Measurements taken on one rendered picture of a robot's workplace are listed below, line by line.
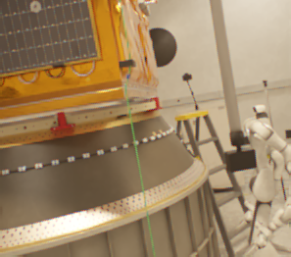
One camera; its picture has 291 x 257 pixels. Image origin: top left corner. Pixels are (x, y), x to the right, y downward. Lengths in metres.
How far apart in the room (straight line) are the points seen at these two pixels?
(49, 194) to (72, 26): 0.82
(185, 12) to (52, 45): 8.55
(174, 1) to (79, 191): 8.71
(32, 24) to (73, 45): 0.21
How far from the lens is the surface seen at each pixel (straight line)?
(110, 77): 1.67
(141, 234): 1.94
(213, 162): 5.98
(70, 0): 1.73
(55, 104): 1.75
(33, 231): 1.83
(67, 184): 1.87
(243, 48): 10.09
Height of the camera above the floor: 1.71
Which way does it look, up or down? 3 degrees down
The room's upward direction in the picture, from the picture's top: 10 degrees counter-clockwise
